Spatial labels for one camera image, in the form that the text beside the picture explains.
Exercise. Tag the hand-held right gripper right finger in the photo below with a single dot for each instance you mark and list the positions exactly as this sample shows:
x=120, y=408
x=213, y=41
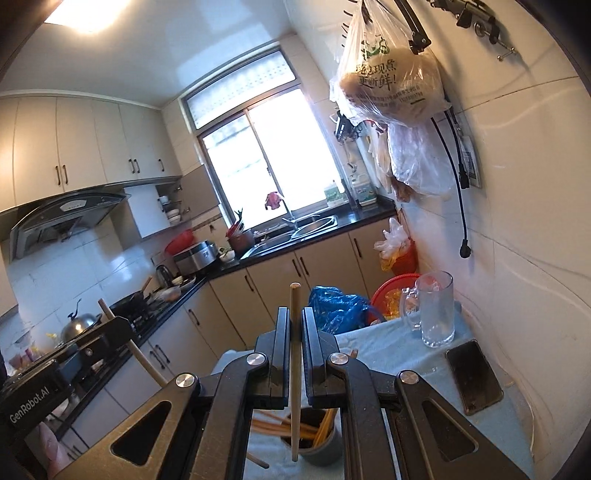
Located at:
x=308, y=364

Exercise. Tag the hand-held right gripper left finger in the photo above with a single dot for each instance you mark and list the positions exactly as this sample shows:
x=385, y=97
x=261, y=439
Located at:
x=284, y=360

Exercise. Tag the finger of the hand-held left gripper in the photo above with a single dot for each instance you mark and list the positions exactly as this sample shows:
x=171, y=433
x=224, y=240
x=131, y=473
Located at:
x=101, y=339

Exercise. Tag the light wooden chopstick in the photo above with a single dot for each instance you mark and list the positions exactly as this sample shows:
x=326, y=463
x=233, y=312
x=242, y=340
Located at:
x=258, y=461
x=145, y=362
x=295, y=300

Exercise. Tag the bunch of wooden chopsticks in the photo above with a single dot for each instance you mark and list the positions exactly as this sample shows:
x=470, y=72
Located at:
x=323, y=429

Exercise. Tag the grey utensil holder cup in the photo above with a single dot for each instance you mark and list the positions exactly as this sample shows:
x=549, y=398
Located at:
x=323, y=454

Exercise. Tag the brown pot with utensils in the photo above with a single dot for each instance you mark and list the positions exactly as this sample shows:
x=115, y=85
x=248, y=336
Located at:
x=242, y=240

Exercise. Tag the person's left hand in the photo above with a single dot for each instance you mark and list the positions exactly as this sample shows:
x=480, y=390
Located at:
x=53, y=447

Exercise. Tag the silver kettle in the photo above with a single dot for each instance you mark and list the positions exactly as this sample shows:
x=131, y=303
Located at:
x=81, y=325

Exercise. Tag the black gas stove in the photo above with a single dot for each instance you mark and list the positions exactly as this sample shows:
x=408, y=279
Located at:
x=138, y=323

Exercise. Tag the black wok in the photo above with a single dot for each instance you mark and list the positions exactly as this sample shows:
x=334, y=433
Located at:
x=131, y=302

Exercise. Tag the blue plastic bag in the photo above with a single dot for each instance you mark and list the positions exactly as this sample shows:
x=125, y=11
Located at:
x=341, y=309

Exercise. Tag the beige lower kitchen cabinets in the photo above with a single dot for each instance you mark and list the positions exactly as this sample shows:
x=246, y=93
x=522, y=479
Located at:
x=277, y=286

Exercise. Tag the dishes with food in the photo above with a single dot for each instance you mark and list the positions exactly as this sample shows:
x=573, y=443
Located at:
x=173, y=290

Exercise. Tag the steel electric kettle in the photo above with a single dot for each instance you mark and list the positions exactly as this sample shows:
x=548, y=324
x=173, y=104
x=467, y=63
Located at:
x=164, y=277

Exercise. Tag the light blue table cloth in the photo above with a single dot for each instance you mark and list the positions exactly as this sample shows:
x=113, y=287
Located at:
x=401, y=350

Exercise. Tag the large red plastic basket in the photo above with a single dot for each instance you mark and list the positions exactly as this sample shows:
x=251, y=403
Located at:
x=392, y=290

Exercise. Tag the silver rice cooker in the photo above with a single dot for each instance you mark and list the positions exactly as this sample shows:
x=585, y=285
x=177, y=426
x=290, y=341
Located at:
x=196, y=258

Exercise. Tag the red plastic colander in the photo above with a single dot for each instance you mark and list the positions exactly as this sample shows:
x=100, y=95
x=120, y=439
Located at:
x=180, y=240

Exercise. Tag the range hood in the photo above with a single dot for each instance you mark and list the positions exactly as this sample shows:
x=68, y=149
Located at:
x=69, y=217

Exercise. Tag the steel double sink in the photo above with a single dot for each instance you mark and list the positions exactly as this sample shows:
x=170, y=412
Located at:
x=314, y=226

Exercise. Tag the clear glass mug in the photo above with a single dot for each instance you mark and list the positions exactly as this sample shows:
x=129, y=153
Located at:
x=436, y=314

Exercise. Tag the steel faucet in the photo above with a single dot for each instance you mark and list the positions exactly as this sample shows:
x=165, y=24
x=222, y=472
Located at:
x=291, y=219

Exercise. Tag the small red plastic basket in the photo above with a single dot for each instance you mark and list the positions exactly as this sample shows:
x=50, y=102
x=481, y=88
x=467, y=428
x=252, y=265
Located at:
x=406, y=261

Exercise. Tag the stack of white bowls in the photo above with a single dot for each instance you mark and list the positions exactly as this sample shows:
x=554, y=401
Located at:
x=171, y=214

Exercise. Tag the white plastic bags bundle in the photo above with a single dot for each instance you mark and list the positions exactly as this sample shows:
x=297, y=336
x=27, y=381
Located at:
x=392, y=240

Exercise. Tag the pink cloth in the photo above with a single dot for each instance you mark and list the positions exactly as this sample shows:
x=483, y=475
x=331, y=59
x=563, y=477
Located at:
x=274, y=201

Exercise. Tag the black smartphone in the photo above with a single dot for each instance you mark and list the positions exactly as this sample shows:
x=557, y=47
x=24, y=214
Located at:
x=473, y=378

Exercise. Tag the black kitchen countertop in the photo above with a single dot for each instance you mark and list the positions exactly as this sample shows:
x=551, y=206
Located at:
x=374, y=212

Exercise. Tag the dish soap bottle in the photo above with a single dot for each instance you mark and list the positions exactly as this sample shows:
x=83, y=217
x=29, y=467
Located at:
x=364, y=191

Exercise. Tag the white upper kitchen cabinets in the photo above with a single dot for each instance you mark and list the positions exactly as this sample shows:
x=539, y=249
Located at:
x=78, y=143

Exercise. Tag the kitchen window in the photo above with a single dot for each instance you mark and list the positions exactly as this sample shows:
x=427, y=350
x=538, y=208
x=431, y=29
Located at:
x=277, y=147

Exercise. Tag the beige hanging plastic bag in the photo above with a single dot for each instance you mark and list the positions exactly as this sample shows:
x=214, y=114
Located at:
x=381, y=161

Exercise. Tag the clear hanging plastic bag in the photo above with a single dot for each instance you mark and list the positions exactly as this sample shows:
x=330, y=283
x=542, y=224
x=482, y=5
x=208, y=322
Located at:
x=420, y=161

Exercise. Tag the white hanging tag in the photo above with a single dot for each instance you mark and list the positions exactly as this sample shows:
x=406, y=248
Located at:
x=472, y=161

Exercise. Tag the large printed hanging bag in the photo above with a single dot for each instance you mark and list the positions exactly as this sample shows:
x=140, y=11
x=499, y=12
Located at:
x=388, y=78

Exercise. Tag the ceiling light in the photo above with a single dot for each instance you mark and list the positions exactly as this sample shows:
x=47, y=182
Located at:
x=87, y=14

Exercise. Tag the open wall cabinet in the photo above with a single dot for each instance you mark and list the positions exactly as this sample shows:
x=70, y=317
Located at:
x=147, y=212

